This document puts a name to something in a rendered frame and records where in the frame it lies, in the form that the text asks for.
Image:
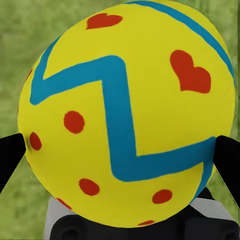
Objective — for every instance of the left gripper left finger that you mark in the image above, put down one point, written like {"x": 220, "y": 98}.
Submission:
{"x": 12, "y": 149}

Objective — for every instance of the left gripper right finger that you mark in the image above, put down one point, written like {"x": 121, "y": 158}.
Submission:
{"x": 227, "y": 161}

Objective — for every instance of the easter egg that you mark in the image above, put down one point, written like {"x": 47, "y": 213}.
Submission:
{"x": 120, "y": 114}

